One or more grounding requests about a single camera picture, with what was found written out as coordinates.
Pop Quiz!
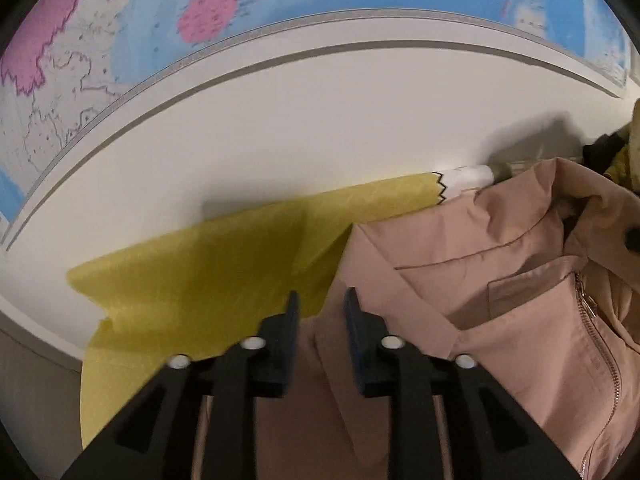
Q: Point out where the cream jacket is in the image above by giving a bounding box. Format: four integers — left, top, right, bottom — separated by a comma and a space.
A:
604, 101, 640, 194

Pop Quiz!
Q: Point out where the pink zip jacket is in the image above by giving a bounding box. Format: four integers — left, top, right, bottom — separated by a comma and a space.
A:
256, 159, 639, 479

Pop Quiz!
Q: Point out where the colourful wall map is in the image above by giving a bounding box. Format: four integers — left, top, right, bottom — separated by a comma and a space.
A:
1, 0, 632, 245

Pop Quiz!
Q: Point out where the black garment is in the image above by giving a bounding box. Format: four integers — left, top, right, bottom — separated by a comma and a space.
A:
582, 132, 629, 174

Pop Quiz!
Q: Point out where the patterned bed sheet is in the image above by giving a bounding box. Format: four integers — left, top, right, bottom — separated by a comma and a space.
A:
65, 161, 547, 449

